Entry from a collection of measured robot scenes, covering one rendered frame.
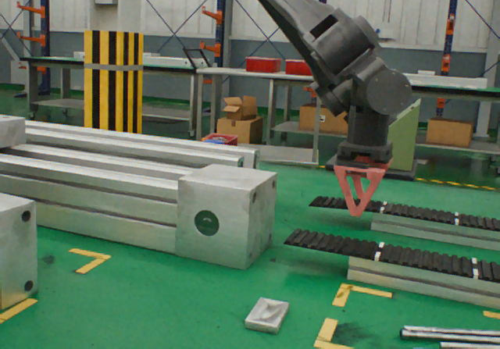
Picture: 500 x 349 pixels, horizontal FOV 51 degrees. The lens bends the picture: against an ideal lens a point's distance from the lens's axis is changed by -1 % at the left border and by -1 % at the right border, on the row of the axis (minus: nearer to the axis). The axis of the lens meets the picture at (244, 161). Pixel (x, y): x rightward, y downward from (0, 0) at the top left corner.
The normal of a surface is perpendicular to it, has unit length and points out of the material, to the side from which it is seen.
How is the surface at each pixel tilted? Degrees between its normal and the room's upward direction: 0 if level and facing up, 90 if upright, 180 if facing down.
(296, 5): 52
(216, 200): 90
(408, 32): 90
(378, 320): 0
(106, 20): 90
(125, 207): 90
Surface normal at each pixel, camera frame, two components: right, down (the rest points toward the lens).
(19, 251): 0.90, 0.14
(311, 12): -0.55, -0.52
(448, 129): -0.47, 0.14
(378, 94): -0.02, 0.20
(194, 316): 0.06, -0.98
